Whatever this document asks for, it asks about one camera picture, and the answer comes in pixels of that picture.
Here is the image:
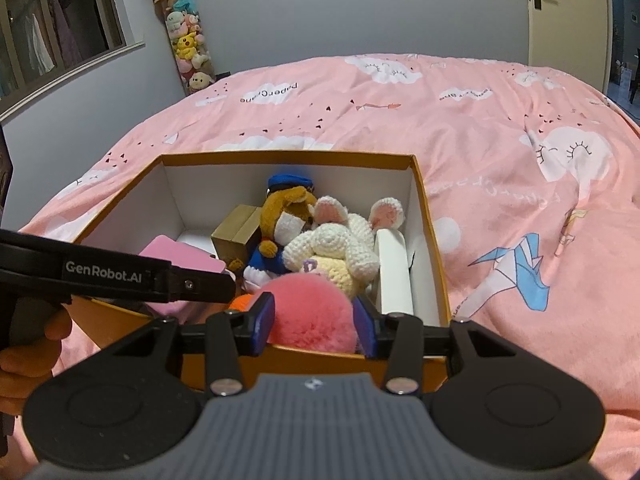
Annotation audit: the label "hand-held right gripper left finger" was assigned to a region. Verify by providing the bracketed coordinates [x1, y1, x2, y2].
[117, 292, 277, 396]

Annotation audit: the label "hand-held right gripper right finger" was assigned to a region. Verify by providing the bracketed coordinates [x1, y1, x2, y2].
[352, 297, 523, 395]

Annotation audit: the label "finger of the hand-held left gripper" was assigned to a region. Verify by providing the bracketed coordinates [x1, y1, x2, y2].
[154, 261, 237, 304]

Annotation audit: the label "orange fuzzy ball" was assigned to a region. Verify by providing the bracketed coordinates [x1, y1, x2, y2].
[227, 294, 262, 314]

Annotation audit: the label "pink pouch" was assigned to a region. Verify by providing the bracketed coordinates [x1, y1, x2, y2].
[137, 234, 227, 319]

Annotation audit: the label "pink fluffy pompom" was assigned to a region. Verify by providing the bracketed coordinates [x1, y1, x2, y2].
[257, 275, 359, 354]

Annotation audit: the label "small rectangular box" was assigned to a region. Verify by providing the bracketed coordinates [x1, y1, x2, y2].
[211, 204, 264, 267]

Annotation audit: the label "white printed tube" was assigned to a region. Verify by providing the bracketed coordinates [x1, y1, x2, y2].
[372, 227, 417, 317]

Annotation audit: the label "white crocheted bunny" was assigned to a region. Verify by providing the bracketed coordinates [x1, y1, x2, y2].
[282, 195, 407, 297]

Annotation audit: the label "orange cardboard box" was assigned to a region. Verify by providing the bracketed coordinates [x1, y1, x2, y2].
[75, 152, 452, 397]

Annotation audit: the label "brown bear plush blue uniform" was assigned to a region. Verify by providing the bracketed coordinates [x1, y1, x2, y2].
[244, 174, 319, 292]

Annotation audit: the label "person's left hand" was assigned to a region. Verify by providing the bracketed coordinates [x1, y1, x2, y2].
[0, 310, 73, 416]

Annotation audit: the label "pink printed blanket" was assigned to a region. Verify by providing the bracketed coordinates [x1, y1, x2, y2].
[0, 52, 640, 480]

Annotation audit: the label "stack of plush toys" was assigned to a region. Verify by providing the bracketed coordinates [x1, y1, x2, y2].
[147, 0, 219, 97]

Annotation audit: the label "window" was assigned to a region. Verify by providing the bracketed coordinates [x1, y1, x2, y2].
[0, 0, 144, 117]

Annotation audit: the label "cream door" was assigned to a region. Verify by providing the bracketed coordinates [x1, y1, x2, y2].
[524, 0, 614, 94]

